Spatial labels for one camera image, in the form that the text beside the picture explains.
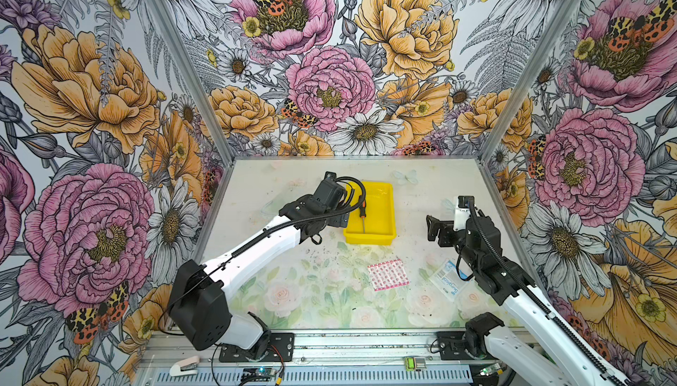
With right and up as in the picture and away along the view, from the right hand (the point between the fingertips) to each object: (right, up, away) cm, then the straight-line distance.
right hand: (443, 225), depth 78 cm
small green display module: (-11, -35, -9) cm, 37 cm away
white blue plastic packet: (+4, -19, +7) cm, 21 cm away
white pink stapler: (-70, -36, -8) cm, 79 cm away
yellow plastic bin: (-16, -2, +21) cm, 27 cm away
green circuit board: (-51, -38, -8) cm, 64 cm away
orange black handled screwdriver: (-22, +1, +24) cm, 32 cm away
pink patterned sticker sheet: (-15, -18, +9) cm, 25 cm away
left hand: (-34, +2, +4) cm, 35 cm away
